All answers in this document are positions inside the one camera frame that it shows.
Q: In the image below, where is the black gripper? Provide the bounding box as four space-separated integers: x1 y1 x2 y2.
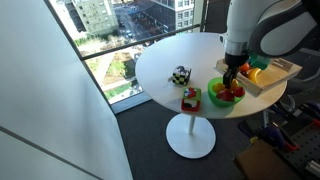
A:
222 52 250 90

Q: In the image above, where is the yellow toy lemon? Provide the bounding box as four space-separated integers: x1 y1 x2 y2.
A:
212 82 226 94

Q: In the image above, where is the deep orange toy fruit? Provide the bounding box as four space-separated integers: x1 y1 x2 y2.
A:
239 62 251 73

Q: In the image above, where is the dark red toy apple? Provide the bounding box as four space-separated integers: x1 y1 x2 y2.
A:
216 89 236 102

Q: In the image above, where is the yellow toy banana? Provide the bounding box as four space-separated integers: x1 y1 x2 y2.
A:
248 67 264 84

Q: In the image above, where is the green plastic bowl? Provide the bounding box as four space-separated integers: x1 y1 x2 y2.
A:
207 76 247 108

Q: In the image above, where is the light wooden tray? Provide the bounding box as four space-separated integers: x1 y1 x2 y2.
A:
214 57 303 98

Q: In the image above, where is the red and green toy box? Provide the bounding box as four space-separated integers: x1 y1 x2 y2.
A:
180 86 202 113

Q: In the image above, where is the black yellow checkered cube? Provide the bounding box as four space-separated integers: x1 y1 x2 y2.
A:
171 65 192 87

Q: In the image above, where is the grey office chair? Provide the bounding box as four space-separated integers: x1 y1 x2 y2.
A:
285 46 320 96

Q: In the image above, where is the blue and black bar clamp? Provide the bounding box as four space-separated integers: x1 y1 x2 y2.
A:
298 99 320 128

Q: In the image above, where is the brown wooden workbench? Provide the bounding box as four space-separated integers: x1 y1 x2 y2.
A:
233 139 301 180

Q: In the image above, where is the dark window railing bar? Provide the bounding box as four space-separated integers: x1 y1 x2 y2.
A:
79 23 205 62

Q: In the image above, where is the black pegboard panel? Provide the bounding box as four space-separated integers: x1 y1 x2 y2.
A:
273 123 320 180

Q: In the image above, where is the white table pedestal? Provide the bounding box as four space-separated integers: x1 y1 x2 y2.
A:
165 113 217 160

